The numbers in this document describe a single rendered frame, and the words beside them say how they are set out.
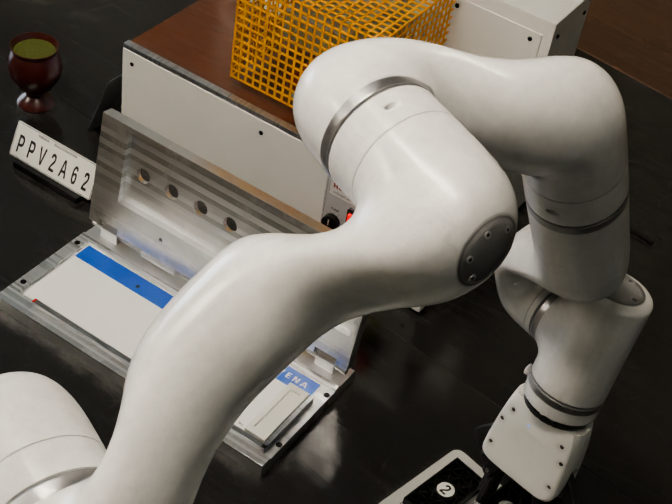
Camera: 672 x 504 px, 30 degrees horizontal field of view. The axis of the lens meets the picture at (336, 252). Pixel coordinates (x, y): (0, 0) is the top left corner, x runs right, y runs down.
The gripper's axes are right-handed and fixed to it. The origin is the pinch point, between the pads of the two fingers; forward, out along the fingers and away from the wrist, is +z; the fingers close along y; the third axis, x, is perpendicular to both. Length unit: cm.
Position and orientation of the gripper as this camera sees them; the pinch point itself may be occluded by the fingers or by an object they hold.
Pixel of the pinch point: (508, 502)
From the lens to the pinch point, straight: 148.0
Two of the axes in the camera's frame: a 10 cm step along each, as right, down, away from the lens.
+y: 7.0, 5.5, -4.6
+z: -2.7, 8.0, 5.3
